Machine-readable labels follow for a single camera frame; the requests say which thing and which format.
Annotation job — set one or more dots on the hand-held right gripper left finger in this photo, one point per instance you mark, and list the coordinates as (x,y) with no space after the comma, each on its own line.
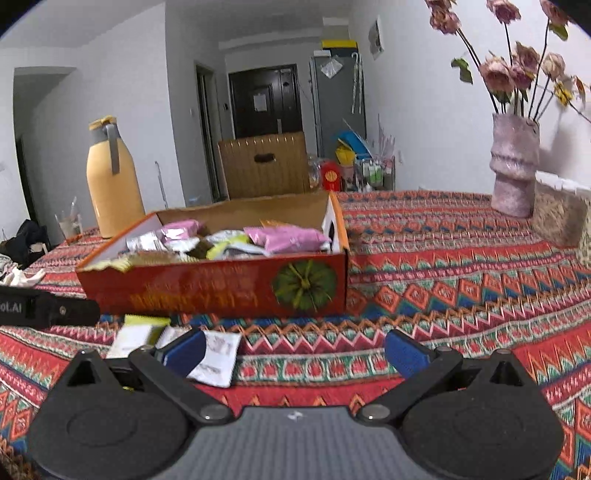
(184,351)

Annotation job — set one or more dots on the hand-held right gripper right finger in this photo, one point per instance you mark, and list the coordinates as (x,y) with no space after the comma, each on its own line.
(406,353)

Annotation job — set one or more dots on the white printed snack packet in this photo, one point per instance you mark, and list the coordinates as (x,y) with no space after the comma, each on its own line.
(217,355)

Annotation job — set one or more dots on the green snack packet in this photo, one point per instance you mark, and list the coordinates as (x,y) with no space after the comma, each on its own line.
(134,337)

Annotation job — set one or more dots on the red cardboard box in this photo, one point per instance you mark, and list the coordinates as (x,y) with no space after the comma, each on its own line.
(207,290)

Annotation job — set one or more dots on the heap of mixed boxed packets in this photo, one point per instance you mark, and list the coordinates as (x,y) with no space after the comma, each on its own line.
(226,247)

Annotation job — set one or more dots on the pink snack packet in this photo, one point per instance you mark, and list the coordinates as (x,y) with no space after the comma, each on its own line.
(286,237)
(182,228)

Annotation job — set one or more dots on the white cloth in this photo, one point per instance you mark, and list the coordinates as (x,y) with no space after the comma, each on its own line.
(23,277)

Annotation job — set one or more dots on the black bag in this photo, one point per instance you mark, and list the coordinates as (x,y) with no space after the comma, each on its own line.
(27,240)

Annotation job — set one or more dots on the clear glass cup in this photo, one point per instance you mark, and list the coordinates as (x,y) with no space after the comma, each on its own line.
(69,224)

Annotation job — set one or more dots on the orange thermos bottle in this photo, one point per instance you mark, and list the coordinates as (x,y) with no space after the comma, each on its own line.
(113,194)

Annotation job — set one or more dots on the wooden chair back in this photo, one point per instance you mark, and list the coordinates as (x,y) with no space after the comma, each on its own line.
(244,180)

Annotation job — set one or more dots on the red container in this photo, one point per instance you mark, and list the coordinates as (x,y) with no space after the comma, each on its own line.
(331,177)

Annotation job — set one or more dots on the woven storage box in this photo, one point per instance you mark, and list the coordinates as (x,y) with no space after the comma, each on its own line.
(554,217)

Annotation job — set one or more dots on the yellow bag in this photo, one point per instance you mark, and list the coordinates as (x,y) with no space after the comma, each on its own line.
(344,157)

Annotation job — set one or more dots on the pink ceramic vase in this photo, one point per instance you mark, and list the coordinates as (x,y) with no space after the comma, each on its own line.
(512,175)

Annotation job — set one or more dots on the speckled white vase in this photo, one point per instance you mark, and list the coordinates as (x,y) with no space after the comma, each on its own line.
(586,244)

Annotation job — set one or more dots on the blue plastic item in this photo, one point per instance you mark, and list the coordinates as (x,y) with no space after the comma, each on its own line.
(351,141)

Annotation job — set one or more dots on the grey refrigerator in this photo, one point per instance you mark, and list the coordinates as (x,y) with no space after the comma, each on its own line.
(334,110)

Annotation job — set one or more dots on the white paper notice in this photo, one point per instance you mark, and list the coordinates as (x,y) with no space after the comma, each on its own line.
(260,101)

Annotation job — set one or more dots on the dark entrance door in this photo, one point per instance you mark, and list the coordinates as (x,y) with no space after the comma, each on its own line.
(284,101)

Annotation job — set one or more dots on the dried pink roses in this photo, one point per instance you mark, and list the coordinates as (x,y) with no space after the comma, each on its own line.
(496,74)

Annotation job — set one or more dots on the clear plastic bag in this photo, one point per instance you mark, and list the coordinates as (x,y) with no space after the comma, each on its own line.
(331,68)

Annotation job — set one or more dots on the yellow dried flowers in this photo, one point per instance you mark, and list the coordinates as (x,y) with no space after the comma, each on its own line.
(563,92)

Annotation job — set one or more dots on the yellow black box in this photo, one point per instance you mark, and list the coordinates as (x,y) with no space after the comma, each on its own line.
(339,44)

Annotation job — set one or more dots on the cream box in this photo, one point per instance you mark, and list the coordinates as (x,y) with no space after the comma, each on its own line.
(335,27)

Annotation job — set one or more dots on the wall poster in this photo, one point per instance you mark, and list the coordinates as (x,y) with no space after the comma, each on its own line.
(376,38)

